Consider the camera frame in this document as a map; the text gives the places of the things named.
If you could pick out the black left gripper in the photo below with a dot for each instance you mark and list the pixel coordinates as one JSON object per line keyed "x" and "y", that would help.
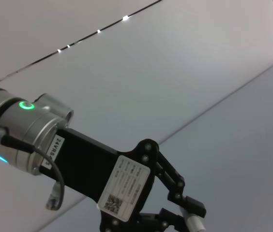
{"x": 90, "y": 164}

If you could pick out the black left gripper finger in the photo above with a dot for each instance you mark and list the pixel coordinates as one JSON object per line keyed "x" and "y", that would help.
{"x": 174, "y": 186}
{"x": 160, "y": 222}

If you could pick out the silver ballpoint pen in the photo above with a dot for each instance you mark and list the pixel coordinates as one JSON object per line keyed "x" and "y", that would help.
{"x": 194, "y": 221}

